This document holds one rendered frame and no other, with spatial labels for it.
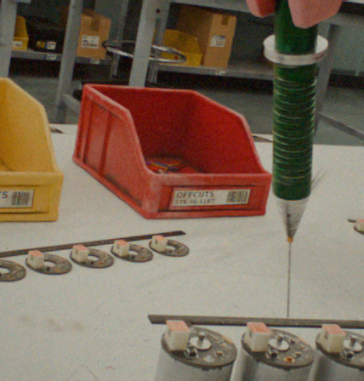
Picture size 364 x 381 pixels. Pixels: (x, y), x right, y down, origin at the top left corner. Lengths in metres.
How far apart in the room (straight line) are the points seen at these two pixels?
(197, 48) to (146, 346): 4.57
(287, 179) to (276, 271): 0.29
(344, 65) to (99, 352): 5.76
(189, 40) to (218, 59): 0.20
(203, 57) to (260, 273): 4.48
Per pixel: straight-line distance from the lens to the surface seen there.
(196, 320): 0.30
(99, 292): 0.45
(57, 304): 0.43
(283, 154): 0.23
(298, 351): 0.29
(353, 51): 6.14
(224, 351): 0.28
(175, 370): 0.28
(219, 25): 4.97
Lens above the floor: 0.94
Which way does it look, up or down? 16 degrees down
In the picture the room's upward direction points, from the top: 11 degrees clockwise
